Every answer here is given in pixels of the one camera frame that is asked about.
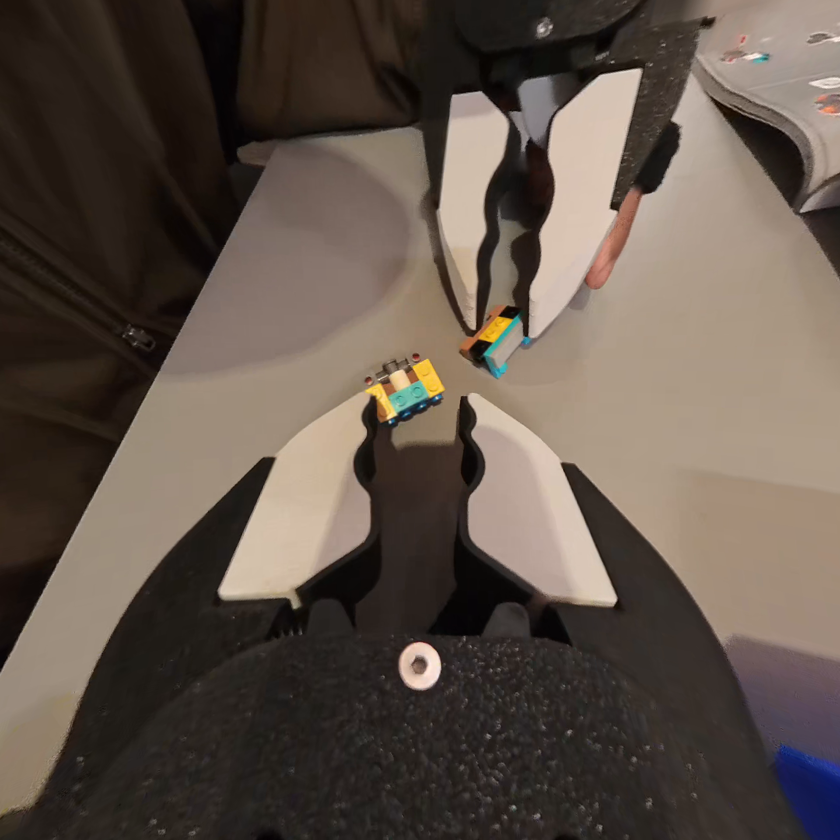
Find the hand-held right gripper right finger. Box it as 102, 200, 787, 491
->
456, 394, 619, 608

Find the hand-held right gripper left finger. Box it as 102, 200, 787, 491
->
217, 392, 383, 601

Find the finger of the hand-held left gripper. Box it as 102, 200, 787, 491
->
518, 69, 643, 340
433, 92, 526, 336

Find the grey-topped toy brick assembly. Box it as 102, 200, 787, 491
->
459, 304, 532, 379

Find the yellow teal toy brick assembly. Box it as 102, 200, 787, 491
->
364, 354, 447, 427

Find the grey instruction booklet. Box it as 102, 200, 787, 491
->
694, 13, 840, 214

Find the person in brown jacket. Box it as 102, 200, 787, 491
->
0, 0, 434, 657

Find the blue plastic storage bin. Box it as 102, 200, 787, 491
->
774, 745, 840, 840

